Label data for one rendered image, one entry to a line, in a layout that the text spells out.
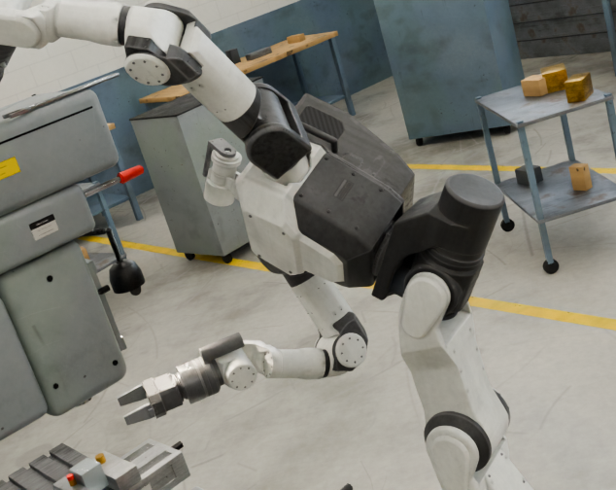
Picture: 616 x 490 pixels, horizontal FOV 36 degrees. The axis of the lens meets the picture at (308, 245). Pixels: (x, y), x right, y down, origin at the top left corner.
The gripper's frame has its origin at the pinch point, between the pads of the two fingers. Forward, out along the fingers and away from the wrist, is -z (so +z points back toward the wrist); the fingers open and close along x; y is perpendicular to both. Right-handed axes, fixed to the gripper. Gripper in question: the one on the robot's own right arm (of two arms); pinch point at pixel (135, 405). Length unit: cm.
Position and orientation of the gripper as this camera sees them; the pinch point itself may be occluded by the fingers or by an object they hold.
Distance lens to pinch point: 210.5
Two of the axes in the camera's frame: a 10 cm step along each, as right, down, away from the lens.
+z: 9.1, -3.6, 2.3
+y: 2.8, 9.1, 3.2
